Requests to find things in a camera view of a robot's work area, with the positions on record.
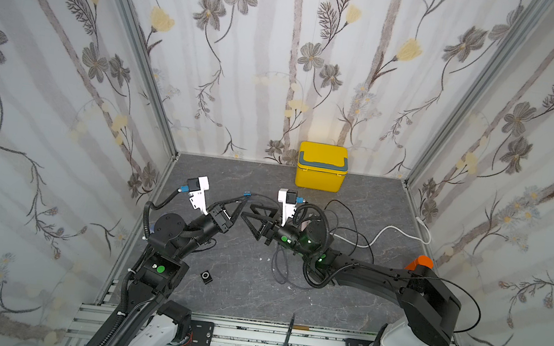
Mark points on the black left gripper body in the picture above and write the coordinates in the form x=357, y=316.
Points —
x=218, y=222

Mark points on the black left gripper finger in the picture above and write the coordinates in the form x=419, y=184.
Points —
x=237, y=215
x=238, y=201

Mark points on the orange cylindrical bottle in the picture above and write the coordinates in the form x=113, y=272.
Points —
x=421, y=261

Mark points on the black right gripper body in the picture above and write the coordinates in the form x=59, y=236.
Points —
x=272, y=231

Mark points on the yellow storage box grey handle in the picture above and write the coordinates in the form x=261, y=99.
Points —
x=321, y=167

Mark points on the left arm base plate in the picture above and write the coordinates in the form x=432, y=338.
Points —
x=200, y=333

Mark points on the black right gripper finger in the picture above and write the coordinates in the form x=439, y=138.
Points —
x=257, y=224
x=263, y=213

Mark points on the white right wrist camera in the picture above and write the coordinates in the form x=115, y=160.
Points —
x=289, y=200

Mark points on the black mp3 player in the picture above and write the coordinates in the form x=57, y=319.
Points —
x=206, y=277

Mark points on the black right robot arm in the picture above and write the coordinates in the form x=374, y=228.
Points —
x=430, y=309

